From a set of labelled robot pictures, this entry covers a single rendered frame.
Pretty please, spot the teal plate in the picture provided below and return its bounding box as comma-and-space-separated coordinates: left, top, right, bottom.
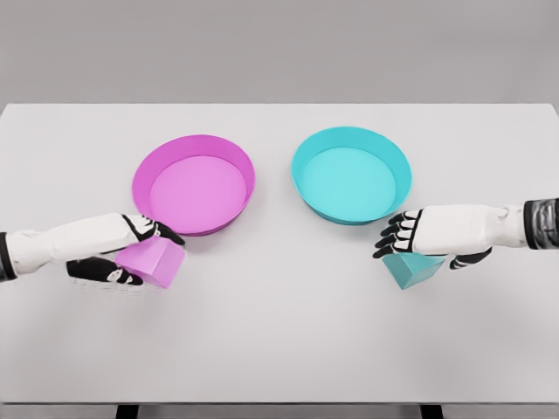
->
290, 126, 413, 226

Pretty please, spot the pink plate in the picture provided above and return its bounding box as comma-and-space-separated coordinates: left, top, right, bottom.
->
131, 134, 256, 238

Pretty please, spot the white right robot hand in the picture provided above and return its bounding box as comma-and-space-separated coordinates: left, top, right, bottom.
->
371, 204, 493, 271

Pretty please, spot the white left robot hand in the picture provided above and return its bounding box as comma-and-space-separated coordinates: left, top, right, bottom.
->
51, 212, 186, 287

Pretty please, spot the pink block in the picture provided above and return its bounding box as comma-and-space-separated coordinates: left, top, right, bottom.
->
114, 237, 188, 290

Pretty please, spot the teal block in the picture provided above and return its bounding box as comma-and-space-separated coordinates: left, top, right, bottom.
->
381, 251, 447, 291

